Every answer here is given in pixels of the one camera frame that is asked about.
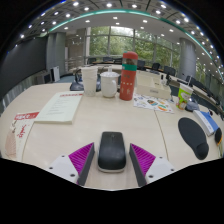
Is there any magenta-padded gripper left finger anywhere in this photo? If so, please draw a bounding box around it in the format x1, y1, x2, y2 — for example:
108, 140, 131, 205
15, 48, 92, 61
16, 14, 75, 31
46, 142, 96, 187

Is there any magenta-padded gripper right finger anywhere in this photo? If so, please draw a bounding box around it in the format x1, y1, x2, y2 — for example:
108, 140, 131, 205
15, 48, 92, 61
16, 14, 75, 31
128, 142, 176, 188

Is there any black computer mouse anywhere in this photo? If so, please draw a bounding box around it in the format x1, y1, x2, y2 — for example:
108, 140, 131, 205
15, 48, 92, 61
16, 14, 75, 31
97, 131, 128, 173

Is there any black mouse pad with wrist rest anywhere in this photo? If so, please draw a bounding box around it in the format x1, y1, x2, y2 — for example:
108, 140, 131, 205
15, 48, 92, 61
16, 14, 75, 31
177, 116, 210, 161

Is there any red and white leaflet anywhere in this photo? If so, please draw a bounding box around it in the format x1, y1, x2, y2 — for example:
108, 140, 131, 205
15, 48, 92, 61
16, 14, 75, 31
3, 111, 40, 162

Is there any white booklet with red header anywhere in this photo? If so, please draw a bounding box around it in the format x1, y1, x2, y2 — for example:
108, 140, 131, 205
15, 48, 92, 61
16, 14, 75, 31
34, 92, 84, 125

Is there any colourful sticker sheet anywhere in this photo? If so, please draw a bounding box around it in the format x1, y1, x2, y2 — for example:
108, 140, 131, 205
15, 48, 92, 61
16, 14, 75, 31
133, 93, 175, 114

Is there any blue and white book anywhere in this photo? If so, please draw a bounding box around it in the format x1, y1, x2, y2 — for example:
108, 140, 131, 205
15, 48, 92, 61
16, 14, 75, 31
193, 109, 220, 137

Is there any green printed cup with straw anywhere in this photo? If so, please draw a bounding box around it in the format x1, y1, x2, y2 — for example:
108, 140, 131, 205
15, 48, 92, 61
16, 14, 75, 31
175, 78, 194, 110

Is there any white desk organiser box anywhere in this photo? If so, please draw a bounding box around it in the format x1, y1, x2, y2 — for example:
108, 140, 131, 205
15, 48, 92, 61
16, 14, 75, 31
135, 71, 173, 100

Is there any red drink bottle green band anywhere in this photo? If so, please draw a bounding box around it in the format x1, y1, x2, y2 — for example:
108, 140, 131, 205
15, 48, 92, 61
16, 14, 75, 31
119, 50, 139, 102

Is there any white lidded mug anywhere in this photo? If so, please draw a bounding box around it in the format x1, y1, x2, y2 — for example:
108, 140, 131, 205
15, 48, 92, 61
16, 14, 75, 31
99, 68, 120, 99

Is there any group of black office chairs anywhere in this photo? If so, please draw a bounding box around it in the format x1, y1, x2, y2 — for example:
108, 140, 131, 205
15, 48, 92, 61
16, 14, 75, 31
87, 56, 222, 108

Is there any group of ceiling lights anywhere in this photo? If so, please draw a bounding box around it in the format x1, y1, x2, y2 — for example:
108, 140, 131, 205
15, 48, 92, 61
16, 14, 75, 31
18, 0, 221, 64

